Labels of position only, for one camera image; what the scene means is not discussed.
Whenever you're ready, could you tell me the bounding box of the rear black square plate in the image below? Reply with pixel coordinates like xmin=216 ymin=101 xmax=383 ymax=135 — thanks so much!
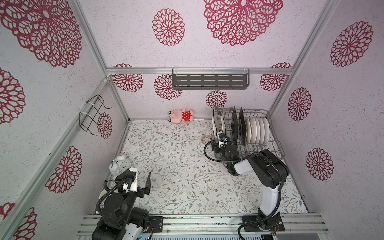
xmin=239 ymin=108 xmax=247 ymax=145

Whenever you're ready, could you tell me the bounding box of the grey wire dish rack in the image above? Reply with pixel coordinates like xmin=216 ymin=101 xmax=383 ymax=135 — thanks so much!
xmin=212 ymin=107 xmax=285 ymax=160

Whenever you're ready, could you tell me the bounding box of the black wire wall rack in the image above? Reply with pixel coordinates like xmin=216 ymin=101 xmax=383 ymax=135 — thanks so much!
xmin=78 ymin=95 xmax=112 ymax=137

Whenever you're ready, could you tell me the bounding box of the tape roll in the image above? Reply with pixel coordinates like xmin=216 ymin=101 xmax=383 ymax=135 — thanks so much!
xmin=201 ymin=135 xmax=213 ymax=145

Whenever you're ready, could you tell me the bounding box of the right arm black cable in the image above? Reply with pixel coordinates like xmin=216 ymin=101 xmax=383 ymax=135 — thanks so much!
xmin=203 ymin=139 xmax=284 ymax=240

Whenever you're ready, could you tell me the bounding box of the front black square plate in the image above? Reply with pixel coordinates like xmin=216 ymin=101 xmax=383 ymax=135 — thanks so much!
xmin=231 ymin=107 xmax=239 ymax=146

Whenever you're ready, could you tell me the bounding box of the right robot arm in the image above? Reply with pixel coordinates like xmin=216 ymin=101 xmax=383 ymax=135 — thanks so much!
xmin=203 ymin=133 xmax=290 ymax=220

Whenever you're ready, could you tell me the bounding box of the grey wall shelf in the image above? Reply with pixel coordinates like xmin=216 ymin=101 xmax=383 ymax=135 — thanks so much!
xmin=171 ymin=69 xmax=250 ymax=90

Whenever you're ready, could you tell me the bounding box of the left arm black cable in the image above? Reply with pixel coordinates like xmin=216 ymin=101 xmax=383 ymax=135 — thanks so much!
xmin=94 ymin=178 xmax=133 ymax=214

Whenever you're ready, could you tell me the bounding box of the pink plush toy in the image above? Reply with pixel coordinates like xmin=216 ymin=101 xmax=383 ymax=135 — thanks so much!
xmin=168 ymin=108 xmax=195 ymax=124

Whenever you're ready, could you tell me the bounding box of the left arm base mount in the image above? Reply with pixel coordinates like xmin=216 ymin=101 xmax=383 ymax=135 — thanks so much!
xmin=144 ymin=216 xmax=164 ymax=234

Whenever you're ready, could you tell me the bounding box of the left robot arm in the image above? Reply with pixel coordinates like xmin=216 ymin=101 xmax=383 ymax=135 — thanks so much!
xmin=92 ymin=168 xmax=154 ymax=240

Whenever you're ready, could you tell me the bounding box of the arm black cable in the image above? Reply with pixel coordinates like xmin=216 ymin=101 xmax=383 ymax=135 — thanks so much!
xmin=203 ymin=139 xmax=284 ymax=240
xmin=94 ymin=178 xmax=133 ymax=214

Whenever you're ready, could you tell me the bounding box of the round white plate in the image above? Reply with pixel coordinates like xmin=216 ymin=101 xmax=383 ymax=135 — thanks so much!
xmin=246 ymin=119 xmax=252 ymax=144
xmin=250 ymin=118 xmax=258 ymax=144
xmin=258 ymin=118 xmax=265 ymax=144
xmin=262 ymin=118 xmax=270 ymax=145
xmin=255 ymin=118 xmax=261 ymax=144

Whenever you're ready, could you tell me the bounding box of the white square plate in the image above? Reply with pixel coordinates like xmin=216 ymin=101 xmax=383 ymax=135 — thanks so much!
xmin=212 ymin=108 xmax=220 ymax=140
xmin=221 ymin=106 xmax=227 ymax=134

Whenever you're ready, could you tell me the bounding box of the white alarm clock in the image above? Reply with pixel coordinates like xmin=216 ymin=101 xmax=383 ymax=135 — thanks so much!
xmin=109 ymin=154 xmax=131 ymax=176

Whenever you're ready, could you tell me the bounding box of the black square plate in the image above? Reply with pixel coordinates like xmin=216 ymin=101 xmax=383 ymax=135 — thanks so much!
xmin=231 ymin=107 xmax=239 ymax=146
xmin=239 ymin=108 xmax=247 ymax=145

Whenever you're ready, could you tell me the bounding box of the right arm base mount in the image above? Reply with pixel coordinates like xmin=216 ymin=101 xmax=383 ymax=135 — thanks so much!
xmin=242 ymin=212 xmax=285 ymax=232

